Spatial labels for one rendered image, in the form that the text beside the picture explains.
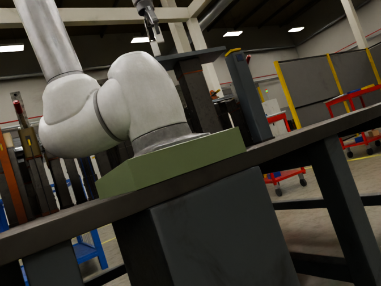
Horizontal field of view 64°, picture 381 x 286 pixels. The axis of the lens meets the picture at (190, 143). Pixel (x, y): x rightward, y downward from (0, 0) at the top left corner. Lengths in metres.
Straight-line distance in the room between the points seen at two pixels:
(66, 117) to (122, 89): 0.17
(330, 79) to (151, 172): 6.71
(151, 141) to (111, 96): 0.15
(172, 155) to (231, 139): 0.16
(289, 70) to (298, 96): 0.53
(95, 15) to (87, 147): 4.63
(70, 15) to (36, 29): 4.35
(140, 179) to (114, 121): 0.22
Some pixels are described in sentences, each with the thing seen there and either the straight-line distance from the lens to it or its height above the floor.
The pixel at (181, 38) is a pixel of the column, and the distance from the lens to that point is 9.49.
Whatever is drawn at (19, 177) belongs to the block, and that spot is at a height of 0.88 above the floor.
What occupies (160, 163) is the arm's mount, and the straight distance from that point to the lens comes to 0.62.
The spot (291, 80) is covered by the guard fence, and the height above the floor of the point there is 1.57.
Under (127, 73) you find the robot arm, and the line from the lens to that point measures 0.76.
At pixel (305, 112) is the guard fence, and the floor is 0.93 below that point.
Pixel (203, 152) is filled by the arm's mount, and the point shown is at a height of 0.73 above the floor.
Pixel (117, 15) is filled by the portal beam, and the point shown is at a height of 3.37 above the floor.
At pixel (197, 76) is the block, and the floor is 1.06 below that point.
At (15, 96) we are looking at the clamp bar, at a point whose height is 1.19.
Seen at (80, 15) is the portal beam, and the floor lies 3.37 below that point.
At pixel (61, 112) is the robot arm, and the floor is 0.94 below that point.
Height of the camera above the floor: 0.72
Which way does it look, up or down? 3 degrees up
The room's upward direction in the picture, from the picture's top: 19 degrees counter-clockwise
